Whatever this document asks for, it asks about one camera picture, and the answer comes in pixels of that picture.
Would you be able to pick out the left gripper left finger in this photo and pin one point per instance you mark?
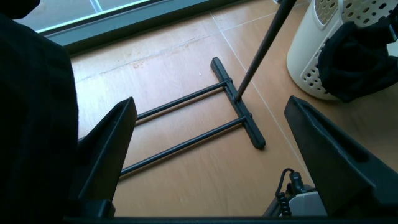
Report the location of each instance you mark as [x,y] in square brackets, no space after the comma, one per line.
[102,174]

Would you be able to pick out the white laundry basket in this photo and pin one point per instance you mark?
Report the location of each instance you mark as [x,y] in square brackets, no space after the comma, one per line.
[303,62]

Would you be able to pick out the heap of clothes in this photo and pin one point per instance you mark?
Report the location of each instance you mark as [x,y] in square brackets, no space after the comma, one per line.
[357,62]

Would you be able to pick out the black clothes rack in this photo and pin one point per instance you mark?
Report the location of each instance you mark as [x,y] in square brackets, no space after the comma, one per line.
[239,107]

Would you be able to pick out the window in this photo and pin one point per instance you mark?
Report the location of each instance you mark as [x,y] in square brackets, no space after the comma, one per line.
[130,18]

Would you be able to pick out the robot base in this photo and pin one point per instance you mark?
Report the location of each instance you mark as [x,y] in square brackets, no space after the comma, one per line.
[308,203]

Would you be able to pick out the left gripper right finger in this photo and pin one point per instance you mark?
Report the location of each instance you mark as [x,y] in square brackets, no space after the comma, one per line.
[357,180]

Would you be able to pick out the black garment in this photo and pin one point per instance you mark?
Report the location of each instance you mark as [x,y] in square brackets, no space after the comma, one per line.
[34,124]

